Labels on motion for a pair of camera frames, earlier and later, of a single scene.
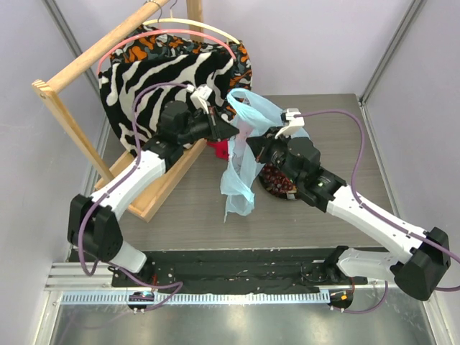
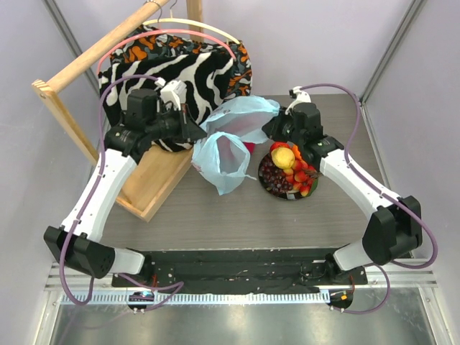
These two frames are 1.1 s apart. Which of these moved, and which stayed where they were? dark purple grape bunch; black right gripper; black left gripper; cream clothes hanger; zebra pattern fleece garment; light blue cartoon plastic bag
Moved: black left gripper; light blue cartoon plastic bag; black right gripper
Stayed: zebra pattern fleece garment; cream clothes hanger; dark purple grape bunch
